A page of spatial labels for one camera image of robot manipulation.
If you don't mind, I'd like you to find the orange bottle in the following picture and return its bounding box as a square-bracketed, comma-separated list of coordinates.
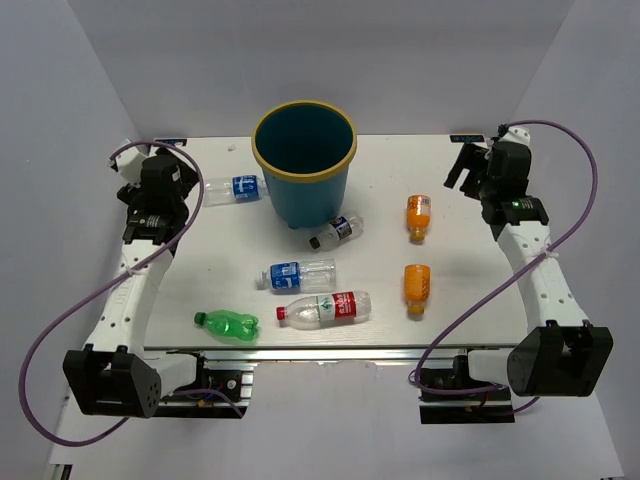
[407, 194, 431, 243]
[403, 264, 431, 316]

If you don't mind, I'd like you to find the clear bottle blue label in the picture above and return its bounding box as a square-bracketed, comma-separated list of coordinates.
[255, 259, 337, 293]
[203, 175, 268, 207]

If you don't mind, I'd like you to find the green plastic bottle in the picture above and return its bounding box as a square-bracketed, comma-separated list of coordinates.
[194, 310, 259, 342]

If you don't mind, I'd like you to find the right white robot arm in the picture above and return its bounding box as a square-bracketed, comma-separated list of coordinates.
[444, 141, 613, 399]

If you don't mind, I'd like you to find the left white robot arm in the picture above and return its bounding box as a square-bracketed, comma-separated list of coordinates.
[63, 148, 212, 418]

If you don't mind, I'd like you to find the blue bin with yellow rim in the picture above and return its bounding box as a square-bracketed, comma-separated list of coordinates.
[251, 100, 357, 229]

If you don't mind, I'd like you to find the small clear bottle black cap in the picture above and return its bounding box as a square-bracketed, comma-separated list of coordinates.
[309, 212, 364, 251]

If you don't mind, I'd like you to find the clear bottle red label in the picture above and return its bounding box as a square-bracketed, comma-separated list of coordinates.
[276, 290, 372, 331]

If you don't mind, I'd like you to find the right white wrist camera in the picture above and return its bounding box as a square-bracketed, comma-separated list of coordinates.
[495, 124, 531, 147]

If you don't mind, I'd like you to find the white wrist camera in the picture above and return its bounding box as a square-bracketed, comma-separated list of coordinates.
[108, 148, 147, 185]
[495, 124, 531, 147]

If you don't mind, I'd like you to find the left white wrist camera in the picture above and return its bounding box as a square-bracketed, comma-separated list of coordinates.
[108, 148, 147, 185]

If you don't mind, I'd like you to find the aluminium table frame rail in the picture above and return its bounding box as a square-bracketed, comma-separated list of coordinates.
[142, 342, 524, 366]

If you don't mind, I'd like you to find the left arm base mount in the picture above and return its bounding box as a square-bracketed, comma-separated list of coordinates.
[154, 352, 256, 419]

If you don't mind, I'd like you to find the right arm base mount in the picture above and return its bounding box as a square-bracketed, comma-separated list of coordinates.
[419, 355, 515, 425]

